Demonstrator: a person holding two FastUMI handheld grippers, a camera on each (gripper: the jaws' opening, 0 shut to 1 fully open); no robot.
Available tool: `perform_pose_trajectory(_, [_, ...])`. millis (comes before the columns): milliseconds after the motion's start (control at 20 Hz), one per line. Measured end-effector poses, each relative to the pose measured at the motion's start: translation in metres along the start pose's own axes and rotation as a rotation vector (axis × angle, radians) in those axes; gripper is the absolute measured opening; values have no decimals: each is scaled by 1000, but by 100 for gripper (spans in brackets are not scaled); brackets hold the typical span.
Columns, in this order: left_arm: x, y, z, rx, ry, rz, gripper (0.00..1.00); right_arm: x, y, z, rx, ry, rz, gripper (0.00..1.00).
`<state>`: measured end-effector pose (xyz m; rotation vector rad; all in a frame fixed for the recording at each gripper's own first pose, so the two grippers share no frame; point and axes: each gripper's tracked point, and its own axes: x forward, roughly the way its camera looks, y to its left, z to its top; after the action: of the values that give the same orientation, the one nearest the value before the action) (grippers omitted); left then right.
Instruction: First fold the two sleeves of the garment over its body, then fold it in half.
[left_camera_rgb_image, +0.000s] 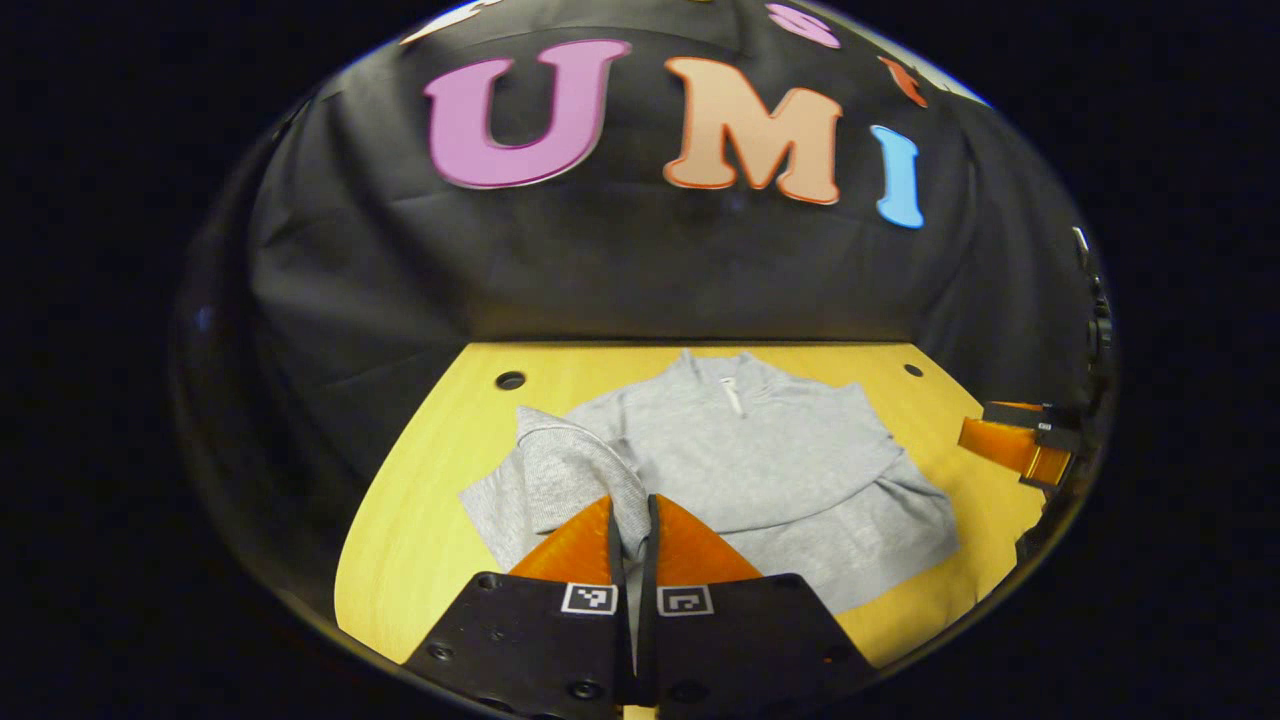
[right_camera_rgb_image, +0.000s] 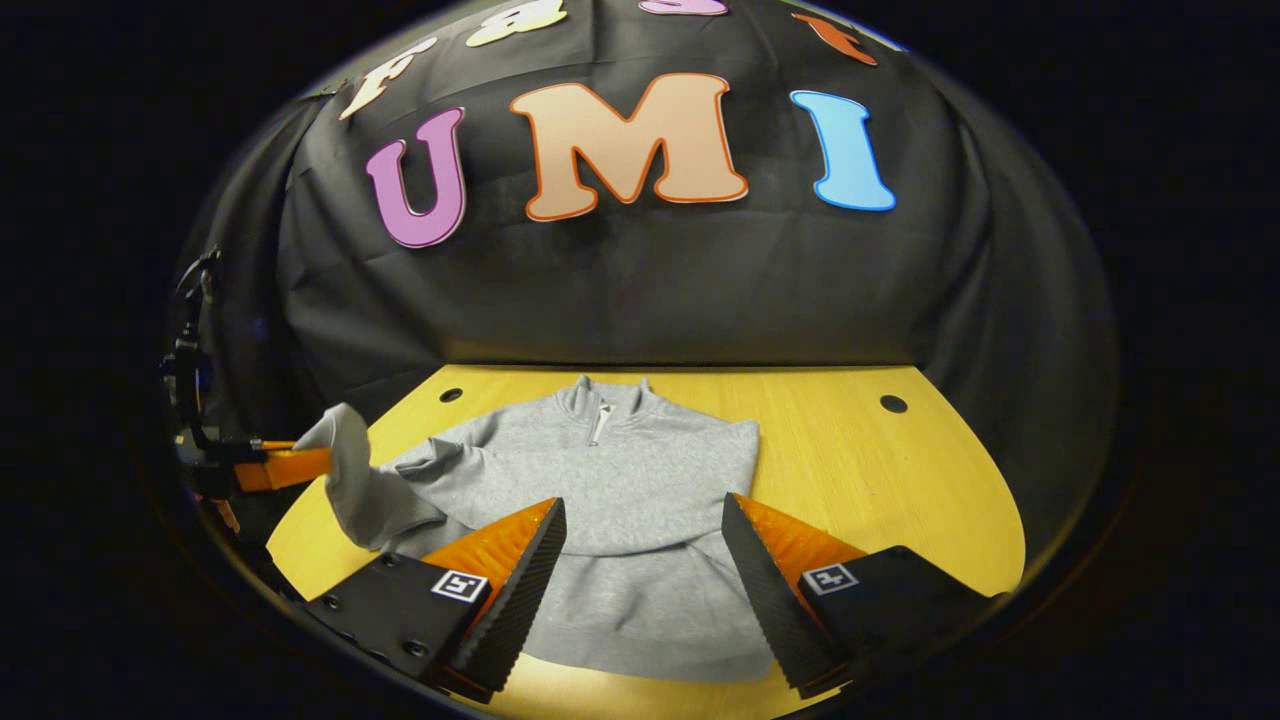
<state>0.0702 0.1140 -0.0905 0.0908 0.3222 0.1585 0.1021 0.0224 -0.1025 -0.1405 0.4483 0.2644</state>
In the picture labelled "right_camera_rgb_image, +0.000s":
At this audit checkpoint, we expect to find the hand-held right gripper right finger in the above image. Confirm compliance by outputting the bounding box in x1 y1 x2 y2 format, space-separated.
721 492 1003 701

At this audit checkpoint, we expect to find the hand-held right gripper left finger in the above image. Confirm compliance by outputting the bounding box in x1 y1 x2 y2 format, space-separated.
300 497 568 704

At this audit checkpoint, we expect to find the grey zip-neck sweatshirt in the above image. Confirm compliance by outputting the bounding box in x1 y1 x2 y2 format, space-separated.
295 375 776 684

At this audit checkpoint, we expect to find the black backdrop cloth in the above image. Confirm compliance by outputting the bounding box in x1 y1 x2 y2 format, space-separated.
165 0 1119 561

